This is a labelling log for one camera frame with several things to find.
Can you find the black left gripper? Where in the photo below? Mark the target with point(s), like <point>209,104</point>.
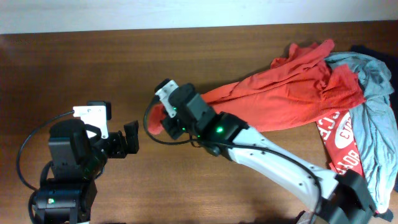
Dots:
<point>122,148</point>

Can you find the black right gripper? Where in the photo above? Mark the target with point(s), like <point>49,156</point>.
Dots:
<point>174,130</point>

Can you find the orange red t-shirt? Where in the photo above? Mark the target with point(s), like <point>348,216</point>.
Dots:
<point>294,91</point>

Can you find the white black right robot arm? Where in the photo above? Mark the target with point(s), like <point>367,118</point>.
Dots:
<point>331,197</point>

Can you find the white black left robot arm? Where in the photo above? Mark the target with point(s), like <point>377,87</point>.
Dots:
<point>80,148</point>

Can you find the red printed t-shirt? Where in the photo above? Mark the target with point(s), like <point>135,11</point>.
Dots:
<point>337,134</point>

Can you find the grey t-shirt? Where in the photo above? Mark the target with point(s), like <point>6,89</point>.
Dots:
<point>374,124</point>

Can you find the dark navy garment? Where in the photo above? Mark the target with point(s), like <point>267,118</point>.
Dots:
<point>391,63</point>

